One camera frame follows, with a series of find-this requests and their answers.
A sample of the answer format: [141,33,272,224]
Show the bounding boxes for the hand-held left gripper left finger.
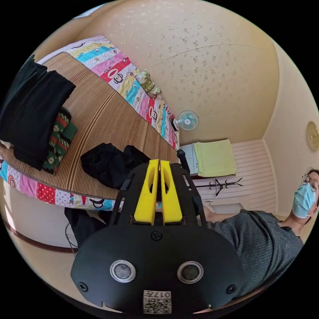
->
[134,159,160,226]

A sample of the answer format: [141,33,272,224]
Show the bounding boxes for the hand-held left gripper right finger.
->
[160,160,183,226]

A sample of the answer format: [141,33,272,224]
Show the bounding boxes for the person's right forearm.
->
[204,205,226,223]

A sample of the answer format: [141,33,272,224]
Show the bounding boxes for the black pants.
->
[80,142,152,189]

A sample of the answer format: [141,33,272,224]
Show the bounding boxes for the black coat rack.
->
[192,177,244,198]

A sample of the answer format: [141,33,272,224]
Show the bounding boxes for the white cupboard with green towel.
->
[180,139,238,178]

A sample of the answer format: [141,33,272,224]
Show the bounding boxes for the small light blue fan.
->
[172,110,200,132]

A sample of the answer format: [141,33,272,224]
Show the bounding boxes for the bed with woven mat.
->
[0,35,180,213]

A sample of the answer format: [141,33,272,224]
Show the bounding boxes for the person's body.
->
[64,169,319,301]

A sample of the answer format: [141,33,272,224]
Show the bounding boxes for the green floral pillow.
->
[132,69,163,98]

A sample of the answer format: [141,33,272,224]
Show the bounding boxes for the pile of clothes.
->
[0,54,78,175]

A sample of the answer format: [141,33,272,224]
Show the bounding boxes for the golden round wall clock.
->
[306,121,319,152]

